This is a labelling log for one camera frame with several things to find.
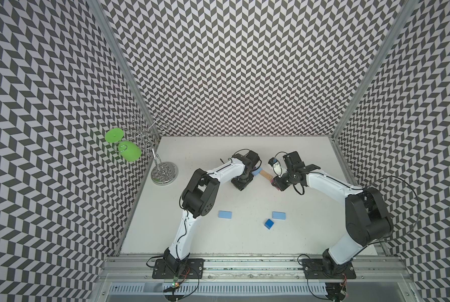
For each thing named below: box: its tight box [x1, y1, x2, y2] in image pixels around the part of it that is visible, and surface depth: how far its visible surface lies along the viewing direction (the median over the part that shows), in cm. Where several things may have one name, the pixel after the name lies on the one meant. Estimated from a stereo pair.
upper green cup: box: [104, 127, 124, 144], surface depth 78 cm
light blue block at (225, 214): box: [217, 210, 233, 219], surface depth 90 cm
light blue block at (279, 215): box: [272, 211, 286, 220], surface depth 90 cm
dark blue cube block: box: [263, 218, 275, 230], surface depth 85 cm
